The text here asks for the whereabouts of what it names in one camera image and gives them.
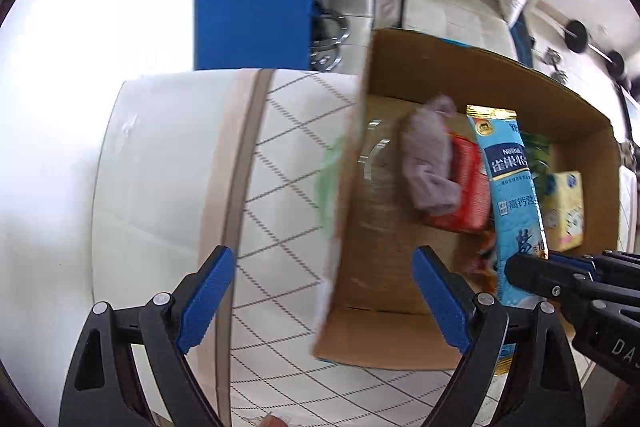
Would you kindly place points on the yellow tissue pack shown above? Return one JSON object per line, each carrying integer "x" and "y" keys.
{"x": 562, "y": 209}

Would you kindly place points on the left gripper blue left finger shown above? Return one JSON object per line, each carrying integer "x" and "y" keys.
{"x": 103, "y": 387}

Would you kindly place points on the blue foam board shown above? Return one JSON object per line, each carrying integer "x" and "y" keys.
{"x": 231, "y": 34}

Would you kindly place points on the chrome weight plates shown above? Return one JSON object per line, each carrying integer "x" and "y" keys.
{"x": 329, "y": 29}

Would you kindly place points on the open cardboard box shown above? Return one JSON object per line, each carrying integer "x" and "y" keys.
{"x": 375, "y": 315}

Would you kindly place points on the purple grey sock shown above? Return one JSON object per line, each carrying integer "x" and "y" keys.
{"x": 426, "y": 157}

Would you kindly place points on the black weight bench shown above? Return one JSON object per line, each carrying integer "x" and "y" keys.
{"x": 523, "y": 41}

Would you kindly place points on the orange cartoon snack bag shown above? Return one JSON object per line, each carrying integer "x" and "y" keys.
{"x": 482, "y": 254}

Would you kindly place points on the blue milk powder sachet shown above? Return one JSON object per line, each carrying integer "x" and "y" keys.
{"x": 514, "y": 202}

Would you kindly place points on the red snack packet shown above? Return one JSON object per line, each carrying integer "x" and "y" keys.
{"x": 467, "y": 170}

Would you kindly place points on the green snack packet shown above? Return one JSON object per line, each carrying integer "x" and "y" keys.
{"x": 537, "y": 149}

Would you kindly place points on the patterned tablecloth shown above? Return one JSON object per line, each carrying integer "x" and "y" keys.
{"x": 256, "y": 360}

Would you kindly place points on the white padded chair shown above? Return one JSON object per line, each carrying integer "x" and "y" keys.
{"x": 474, "y": 22}

